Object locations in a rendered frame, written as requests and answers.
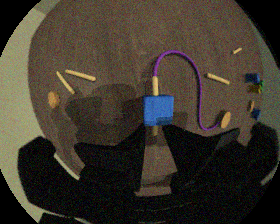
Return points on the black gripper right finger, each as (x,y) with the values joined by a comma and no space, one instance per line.
(192,152)

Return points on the purple string with wooden stick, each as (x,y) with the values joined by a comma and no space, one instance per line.
(155,85)

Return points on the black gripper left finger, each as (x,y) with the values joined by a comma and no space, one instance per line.
(126,156)

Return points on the green cube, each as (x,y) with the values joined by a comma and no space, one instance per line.
(261,83)

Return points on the round wooden button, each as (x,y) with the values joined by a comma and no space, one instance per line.
(224,118)

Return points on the tan round disc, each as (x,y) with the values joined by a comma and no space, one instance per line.
(250,105)
(54,99)

